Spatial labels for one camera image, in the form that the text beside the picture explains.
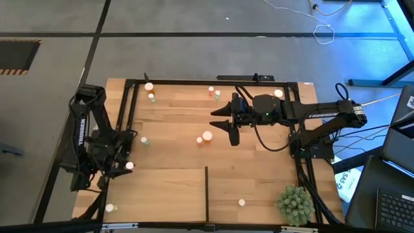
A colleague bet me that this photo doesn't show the thin black cable bundle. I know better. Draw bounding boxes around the thin black cable bundle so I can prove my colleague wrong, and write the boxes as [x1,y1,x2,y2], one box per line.
[323,122,394,155]

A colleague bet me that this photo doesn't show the silver metal bracket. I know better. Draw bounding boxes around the silver metal bracket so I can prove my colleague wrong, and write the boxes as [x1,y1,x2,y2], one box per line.
[280,225,320,232]
[102,222,139,229]

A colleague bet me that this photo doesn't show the black aluminium table frame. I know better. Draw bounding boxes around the black aluminium table frame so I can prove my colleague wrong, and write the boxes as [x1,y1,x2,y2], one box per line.
[72,78,345,229]

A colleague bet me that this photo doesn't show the black stand crossbar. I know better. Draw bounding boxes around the black stand crossbar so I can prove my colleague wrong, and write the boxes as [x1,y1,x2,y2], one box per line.
[0,219,414,233]

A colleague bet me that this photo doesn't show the blue-black desk frame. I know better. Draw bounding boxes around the blue-black desk frame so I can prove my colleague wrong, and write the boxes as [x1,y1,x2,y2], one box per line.
[347,0,414,87]

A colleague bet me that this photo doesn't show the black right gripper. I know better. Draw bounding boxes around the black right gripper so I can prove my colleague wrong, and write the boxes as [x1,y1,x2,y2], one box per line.
[208,92,254,147]

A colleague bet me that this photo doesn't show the black desk leg bar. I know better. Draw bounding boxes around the black desk leg bar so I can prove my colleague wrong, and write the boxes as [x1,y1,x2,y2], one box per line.
[331,145,384,174]

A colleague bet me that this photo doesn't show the black laptop with keyboard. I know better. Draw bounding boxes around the black laptop with keyboard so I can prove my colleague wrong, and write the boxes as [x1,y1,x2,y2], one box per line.
[344,155,414,233]

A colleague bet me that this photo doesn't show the black floor hatch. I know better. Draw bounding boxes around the black floor hatch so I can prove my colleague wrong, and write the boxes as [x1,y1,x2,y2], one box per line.
[0,38,42,76]

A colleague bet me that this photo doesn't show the black shelf divider panel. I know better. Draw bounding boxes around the black shelf divider panel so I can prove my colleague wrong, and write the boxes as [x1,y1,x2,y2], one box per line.
[204,166,210,224]

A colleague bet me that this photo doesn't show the white floor cable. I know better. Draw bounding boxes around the white floor cable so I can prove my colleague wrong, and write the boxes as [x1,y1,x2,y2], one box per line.
[263,0,336,45]

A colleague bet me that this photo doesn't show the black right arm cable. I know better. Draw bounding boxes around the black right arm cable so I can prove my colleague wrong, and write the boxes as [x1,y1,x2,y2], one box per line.
[234,84,303,153]

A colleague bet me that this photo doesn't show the white power cable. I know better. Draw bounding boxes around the white power cable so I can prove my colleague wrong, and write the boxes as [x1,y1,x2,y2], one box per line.
[360,93,402,107]

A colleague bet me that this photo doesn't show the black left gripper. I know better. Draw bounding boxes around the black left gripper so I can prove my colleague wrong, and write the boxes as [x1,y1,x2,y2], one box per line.
[90,149,134,179]

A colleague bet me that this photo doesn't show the artificial green plant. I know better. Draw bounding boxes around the artificial green plant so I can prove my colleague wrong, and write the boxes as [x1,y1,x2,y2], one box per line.
[277,183,316,227]

